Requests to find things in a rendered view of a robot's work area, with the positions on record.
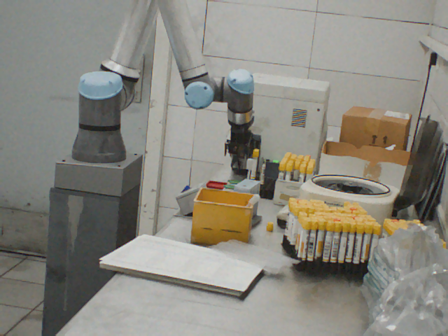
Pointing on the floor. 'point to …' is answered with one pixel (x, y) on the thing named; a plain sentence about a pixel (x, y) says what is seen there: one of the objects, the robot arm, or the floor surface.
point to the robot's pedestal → (82, 248)
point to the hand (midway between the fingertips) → (239, 164)
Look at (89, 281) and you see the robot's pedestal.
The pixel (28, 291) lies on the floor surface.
